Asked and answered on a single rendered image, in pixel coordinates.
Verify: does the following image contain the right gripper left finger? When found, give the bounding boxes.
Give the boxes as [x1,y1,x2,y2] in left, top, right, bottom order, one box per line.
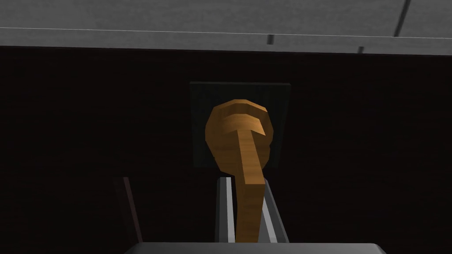
[215,177,237,244]

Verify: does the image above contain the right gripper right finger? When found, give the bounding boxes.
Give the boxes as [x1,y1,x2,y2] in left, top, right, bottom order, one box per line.
[259,179,290,244]

